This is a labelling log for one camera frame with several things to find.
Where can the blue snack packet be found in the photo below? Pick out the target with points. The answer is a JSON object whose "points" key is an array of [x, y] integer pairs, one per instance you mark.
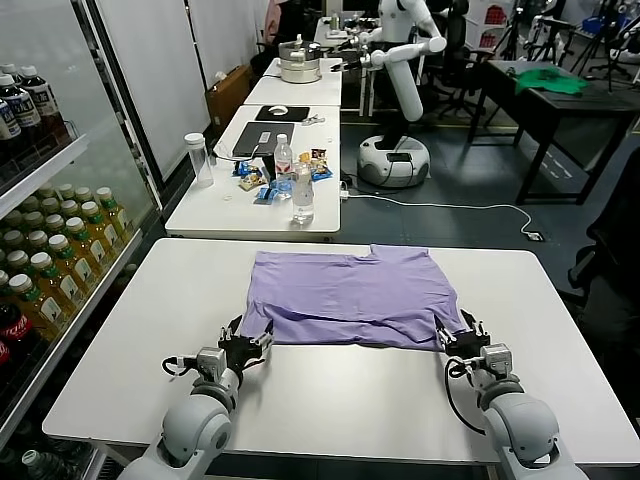
{"points": [[243, 168], [267, 193], [320, 172]]}

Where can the black laptop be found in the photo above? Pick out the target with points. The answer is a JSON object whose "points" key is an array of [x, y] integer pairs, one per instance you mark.
{"points": [[260, 142]]}

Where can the silver steamer pot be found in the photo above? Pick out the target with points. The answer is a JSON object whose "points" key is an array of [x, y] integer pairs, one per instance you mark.
{"points": [[299, 67]]}

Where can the black desk stand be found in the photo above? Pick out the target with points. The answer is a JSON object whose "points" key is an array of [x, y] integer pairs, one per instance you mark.
{"points": [[267, 167]]}

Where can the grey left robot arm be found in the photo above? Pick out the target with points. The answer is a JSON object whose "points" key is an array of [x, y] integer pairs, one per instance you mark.
{"points": [[195, 435]]}

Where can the brown cardboard box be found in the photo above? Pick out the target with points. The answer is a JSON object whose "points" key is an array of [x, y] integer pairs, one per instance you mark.
{"points": [[227, 97]]}

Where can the white fridge shelf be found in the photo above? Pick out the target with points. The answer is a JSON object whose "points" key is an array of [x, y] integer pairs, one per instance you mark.
{"points": [[45, 169]]}

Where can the long white humanoid robot arm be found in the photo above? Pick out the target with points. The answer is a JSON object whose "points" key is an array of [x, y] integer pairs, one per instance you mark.
{"points": [[400, 52]]}

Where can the red label cola bottle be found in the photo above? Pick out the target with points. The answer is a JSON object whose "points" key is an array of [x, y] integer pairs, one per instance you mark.
{"points": [[2, 354], [15, 329]]}

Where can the small metal key bunch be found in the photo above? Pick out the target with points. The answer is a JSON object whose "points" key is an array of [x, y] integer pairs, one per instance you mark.
{"points": [[314, 119]]}

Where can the floor power socket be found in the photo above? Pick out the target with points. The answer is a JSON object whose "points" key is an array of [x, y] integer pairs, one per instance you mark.
{"points": [[535, 236]]}

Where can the white computer mouse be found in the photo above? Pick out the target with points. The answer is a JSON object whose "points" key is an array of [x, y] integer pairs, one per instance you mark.
{"points": [[276, 110]]}

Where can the white shelf red boxes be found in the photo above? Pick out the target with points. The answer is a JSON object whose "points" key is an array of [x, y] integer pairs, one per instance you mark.
{"points": [[492, 14]]}

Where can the white wheeled humanoid robot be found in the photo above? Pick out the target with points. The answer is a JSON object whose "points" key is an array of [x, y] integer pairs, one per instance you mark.
{"points": [[405, 89]]}

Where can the purple t-shirt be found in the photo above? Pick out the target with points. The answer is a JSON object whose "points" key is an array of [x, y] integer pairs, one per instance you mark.
{"points": [[350, 295]]}

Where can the white power strip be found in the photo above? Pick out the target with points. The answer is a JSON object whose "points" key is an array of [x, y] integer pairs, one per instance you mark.
{"points": [[344, 189]]}

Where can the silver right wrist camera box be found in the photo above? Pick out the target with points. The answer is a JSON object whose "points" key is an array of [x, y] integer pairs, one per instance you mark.
{"points": [[496, 357]]}

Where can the small green bottle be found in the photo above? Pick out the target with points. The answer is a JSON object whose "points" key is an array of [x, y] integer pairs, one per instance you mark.
{"points": [[334, 22]]}

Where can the black office chair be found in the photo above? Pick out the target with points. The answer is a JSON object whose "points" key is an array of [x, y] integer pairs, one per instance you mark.
{"points": [[455, 29]]}

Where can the black tripod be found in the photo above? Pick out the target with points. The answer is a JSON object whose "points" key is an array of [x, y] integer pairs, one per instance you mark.
{"points": [[609, 54], [511, 37]]}

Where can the green cloth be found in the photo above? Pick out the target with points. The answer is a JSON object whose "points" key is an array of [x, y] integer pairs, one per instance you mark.
{"points": [[547, 79]]}

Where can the clear tumbler white lid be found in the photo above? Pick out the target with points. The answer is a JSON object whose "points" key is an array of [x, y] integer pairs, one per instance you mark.
{"points": [[199, 164]]}

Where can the clear unlabeled water bottle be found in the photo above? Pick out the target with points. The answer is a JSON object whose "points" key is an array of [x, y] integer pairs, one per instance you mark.
{"points": [[302, 199]]}

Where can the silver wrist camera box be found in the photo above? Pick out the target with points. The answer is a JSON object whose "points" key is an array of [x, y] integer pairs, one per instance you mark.
{"points": [[210, 357], [496, 357]]}

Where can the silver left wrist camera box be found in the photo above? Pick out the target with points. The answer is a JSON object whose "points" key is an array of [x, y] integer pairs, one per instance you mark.
{"points": [[210, 357]]}

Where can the person in pink top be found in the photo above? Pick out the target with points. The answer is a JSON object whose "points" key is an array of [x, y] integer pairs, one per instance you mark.
{"points": [[274, 22]]}

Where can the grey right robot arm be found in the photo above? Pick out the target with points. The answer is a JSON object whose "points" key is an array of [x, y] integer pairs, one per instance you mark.
{"points": [[520, 425]]}

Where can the tan snack packet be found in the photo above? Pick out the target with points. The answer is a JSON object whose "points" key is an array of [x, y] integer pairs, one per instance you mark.
{"points": [[252, 180]]}

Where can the green cap clear bottle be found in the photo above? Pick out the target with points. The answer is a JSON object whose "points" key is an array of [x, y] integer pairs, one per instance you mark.
{"points": [[30, 457]]}

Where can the blue plastic bin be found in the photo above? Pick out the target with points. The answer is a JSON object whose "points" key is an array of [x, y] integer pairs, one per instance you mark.
{"points": [[597, 24]]}

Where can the black armrest chair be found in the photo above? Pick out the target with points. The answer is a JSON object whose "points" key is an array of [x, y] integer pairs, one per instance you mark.
{"points": [[617, 250]]}

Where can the orange snack packet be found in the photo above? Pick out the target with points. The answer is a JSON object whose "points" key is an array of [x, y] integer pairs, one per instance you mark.
{"points": [[302, 157]]}

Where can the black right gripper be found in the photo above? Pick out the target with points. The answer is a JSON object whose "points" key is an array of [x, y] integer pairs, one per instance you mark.
{"points": [[467, 345]]}

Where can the yellow tea bottle green label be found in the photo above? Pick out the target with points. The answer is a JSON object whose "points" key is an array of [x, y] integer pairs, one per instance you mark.
{"points": [[116, 219], [75, 274], [102, 239], [50, 203], [87, 254], [57, 294], [36, 238], [12, 237], [82, 193], [16, 258], [42, 314], [67, 207], [32, 218], [65, 189], [51, 222]]}

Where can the black table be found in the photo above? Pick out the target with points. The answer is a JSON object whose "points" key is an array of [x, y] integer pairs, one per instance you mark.
{"points": [[590, 107]]}

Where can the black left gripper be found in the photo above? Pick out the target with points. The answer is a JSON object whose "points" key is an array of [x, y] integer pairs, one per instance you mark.
{"points": [[245, 350]]}

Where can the dark tea bottle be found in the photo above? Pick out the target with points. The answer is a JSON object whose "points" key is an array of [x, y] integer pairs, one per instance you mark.
{"points": [[45, 107], [6, 124], [10, 68], [22, 114]]}

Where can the black mouse pad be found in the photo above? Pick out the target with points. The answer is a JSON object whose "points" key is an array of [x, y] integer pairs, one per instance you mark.
{"points": [[295, 114]]}

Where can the black fridge door frame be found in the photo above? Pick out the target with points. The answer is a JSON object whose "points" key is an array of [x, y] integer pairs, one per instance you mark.
{"points": [[126, 114]]}

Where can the dark colourful snack packet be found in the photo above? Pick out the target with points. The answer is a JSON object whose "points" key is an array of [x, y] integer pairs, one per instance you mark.
{"points": [[318, 153]]}

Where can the short white humanoid robot arm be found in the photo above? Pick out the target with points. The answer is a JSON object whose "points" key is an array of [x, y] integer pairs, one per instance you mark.
{"points": [[362, 37]]}

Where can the red label water bottle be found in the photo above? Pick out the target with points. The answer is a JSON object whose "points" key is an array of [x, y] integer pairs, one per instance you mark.
{"points": [[283, 162]]}

